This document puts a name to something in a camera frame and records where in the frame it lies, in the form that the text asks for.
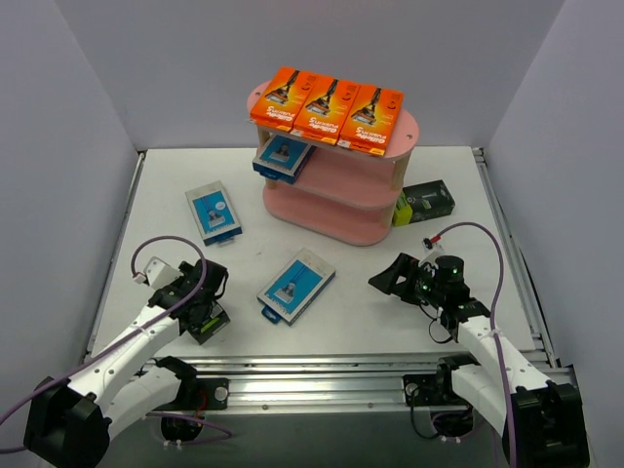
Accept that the black green razor box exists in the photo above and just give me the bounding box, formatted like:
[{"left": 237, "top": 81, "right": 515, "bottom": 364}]
[
  {"left": 392, "top": 179, "right": 455, "bottom": 227},
  {"left": 187, "top": 301, "right": 230, "bottom": 344}
]

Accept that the blue razor box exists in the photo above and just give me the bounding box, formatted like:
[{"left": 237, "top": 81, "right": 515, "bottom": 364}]
[
  {"left": 256, "top": 248, "right": 336, "bottom": 326},
  {"left": 253, "top": 135, "right": 316, "bottom": 184},
  {"left": 185, "top": 180, "right": 243, "bottom": 246}
]

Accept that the small orange razor box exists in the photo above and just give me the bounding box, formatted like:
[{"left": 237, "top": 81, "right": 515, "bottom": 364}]
[{"left": 336, "top": 85, "right": 404, "bottom": 157}]

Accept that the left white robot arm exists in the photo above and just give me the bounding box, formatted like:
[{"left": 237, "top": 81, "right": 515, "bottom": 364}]
[{"left": 23, "top": 257, "right": 229, "bottom": 467}]

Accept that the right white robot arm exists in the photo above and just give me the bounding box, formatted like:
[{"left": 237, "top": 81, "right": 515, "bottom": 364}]
[{"left": 369, "top": 253, "right": 590, "bottom": 467}]

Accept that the pink three-tier shelf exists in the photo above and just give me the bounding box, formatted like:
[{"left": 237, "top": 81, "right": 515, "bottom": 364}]
[{"left": 262, "top": 110, "right": 419, "bottom": 247}]

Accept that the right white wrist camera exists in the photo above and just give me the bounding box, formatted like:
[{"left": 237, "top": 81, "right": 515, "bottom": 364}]
[{"left": 419, "top": 236, "right": 446, "bottom": 266}]

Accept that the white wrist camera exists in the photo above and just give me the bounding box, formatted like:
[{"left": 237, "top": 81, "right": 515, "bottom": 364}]
[
  {"left": 133, "top": 256, "right": 182, "bottom": 291},
  {"left": 419, "top": 236, "right": 446, "bottom": 266}
]

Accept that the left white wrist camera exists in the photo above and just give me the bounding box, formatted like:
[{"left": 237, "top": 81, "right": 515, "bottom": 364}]
[{"left": 133, "top": 256, "right": 182, "bottom": 291}]

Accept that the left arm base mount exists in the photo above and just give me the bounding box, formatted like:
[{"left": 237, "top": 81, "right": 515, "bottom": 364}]
[{"left": 149, "top": 377, "right": 233, "bottom": 447}]

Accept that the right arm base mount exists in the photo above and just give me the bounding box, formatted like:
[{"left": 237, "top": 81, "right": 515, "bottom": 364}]
[{"left": 402, "top": 373, "right": 485, "bottom": 444}]

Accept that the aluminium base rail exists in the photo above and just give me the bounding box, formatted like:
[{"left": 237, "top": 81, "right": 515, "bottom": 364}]
[{"left": 116, "top": 358, "right": 584, "bottom": 415}]

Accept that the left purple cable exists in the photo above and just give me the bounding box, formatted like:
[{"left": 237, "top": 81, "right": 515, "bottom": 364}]
[{"left": 0, "top": 235, "right": 235, "bottom": 452}]

